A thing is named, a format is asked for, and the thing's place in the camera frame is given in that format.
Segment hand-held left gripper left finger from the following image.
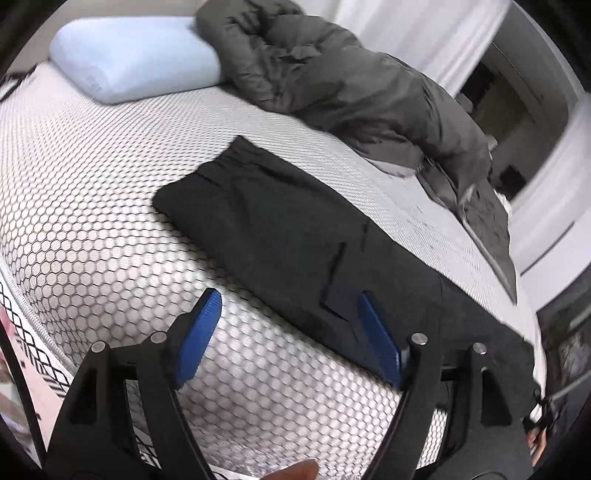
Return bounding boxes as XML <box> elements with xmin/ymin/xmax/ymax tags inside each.
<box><xmin>44</xmin><ymin>287</ymin><xmax>223</xmax><ymax>480</ymax></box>

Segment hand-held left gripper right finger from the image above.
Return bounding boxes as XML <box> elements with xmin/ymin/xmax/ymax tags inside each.
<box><xmin>355</xmin><ymin>290</ymin><xmax>536</xmax><ymax>480</ymax></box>

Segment black pants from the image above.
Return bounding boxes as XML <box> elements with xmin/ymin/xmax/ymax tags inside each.
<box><xmin>152</xmin><ymin>135</ymin><xmax>548</xmax><ymax>416</ymax></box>

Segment person's left hand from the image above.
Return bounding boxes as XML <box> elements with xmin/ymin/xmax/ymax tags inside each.
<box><xmin>265</xmin><ymin>459</ymin><xmax>319</xmax><ymax>480</ymax></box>

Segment white honeycomb-patterned mattress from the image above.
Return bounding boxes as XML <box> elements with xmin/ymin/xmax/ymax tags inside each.
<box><xmin>0</xmin><ymin>60</ymin><xmax>546</xmax><ymax>480</ymax></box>

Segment white curtain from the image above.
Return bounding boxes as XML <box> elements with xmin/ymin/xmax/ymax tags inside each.
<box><xmin>508</xmin><ymin>92</ymin><xmax>591</xmax><ymax>273</ymax></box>
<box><xmin>332</xmin><ymin>0</ymin><xmax>513</xmax><ymax>97</ymax></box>

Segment dark grey duvet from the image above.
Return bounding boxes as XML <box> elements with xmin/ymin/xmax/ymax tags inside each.
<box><xmin>194</xmin><ymin>0</ymin><xmax>518</xmax><ymax>303</ymax></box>

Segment light blue pillow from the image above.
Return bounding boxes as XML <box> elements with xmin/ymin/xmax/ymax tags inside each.
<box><xmin>48</xmin><ymin>16</ymin><xmax>227</xmax><ymax>104</ymax></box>

